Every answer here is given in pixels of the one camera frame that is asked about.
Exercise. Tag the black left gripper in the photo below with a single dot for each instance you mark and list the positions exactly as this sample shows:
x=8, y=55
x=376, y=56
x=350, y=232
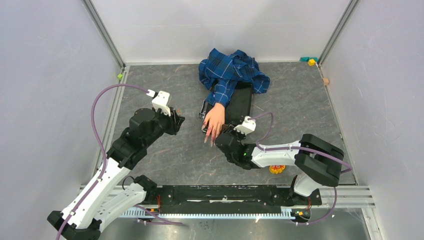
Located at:
x=175, y=120

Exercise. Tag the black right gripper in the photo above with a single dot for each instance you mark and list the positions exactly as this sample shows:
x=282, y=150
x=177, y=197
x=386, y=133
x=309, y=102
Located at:
x=230, y=129

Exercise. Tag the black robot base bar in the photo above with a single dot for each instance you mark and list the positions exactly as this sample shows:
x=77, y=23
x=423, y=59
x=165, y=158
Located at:
x=223, y=199

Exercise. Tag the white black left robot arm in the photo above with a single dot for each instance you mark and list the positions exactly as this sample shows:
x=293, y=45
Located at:
x=88, y=215

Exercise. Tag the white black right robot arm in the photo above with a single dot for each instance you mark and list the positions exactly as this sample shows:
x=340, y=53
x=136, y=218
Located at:
x=320, y=162

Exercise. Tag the fake hand with painted nails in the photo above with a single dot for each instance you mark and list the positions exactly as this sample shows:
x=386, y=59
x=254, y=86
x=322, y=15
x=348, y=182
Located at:
x=213, y=122

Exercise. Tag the black ribbed block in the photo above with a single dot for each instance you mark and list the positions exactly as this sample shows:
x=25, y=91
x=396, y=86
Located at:
x=240, y=104

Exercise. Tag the blue plaid shirt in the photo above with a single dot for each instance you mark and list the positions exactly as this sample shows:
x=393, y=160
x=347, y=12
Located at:
x=220, y=74

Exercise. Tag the yellow orange toy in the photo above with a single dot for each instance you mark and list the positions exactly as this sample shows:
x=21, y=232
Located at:
x=276, y=169

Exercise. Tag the teal block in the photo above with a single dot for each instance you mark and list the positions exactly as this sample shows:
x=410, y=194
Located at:
x=307, y=58

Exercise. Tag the yellow cube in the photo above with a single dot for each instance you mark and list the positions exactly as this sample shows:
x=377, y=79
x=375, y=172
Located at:
x=311, y=62

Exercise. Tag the tan wooden cube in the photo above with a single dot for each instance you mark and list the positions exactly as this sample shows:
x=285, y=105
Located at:
x=326, y=81

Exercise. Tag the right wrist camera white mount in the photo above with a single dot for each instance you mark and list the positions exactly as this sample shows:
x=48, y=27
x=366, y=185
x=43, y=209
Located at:
x=247, y=126

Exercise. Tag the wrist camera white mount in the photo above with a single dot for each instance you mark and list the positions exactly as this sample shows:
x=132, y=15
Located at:
x=247, y=126
x=160, y=101

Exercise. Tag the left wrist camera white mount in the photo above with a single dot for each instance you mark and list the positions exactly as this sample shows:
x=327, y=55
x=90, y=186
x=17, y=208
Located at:
x=160, y=101

